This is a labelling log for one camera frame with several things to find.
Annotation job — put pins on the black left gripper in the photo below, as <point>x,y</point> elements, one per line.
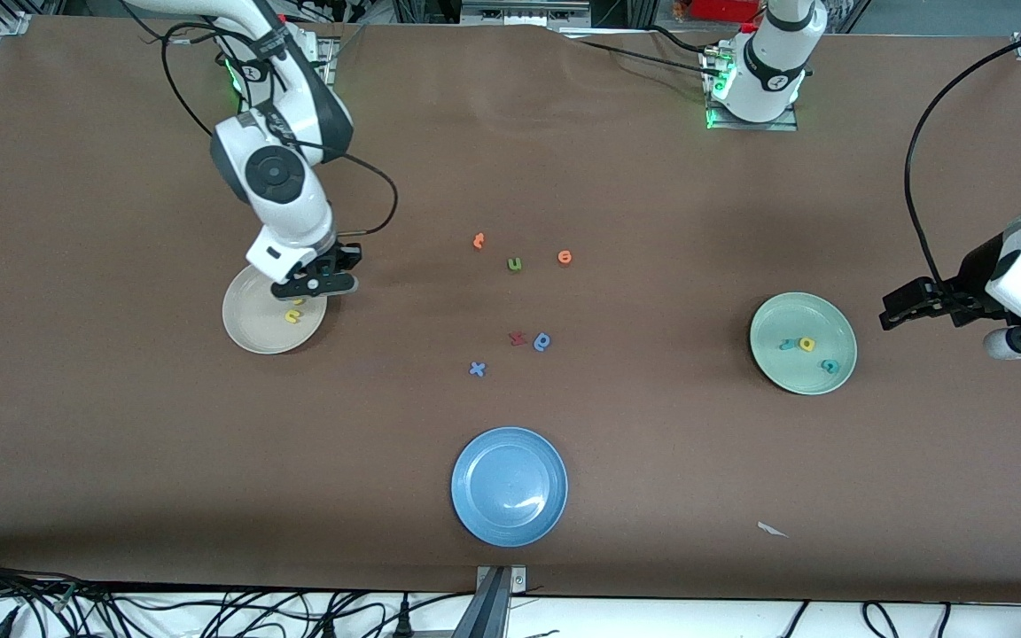
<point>971,276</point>

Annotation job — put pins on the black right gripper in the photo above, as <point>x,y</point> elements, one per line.
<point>344,258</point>

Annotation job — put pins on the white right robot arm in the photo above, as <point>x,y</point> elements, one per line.
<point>284,195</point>

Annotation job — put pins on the beige brown plate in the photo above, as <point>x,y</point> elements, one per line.
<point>249,323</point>

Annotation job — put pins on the green plate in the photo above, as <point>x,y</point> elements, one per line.
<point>794,372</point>

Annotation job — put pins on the blue letter g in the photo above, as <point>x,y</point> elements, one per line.
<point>542,341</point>

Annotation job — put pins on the white paper scrap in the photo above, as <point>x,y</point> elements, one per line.
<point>772,529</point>

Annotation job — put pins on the blue plate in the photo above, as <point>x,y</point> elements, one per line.
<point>509,486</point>

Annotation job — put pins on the brown table cover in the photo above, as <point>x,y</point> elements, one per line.
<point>120,443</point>

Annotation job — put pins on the grey metal equipment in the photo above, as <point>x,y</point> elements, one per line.
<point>524,11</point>

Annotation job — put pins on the red box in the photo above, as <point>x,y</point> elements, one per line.
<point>723,9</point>

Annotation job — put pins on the black power plug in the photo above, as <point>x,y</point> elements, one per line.
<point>403,620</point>

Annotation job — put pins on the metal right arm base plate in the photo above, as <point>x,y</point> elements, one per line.
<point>327,53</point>

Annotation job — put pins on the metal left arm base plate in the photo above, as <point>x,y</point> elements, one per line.
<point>785,126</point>

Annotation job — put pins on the aluminium camera mount profile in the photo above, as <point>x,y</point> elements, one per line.
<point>493,611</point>

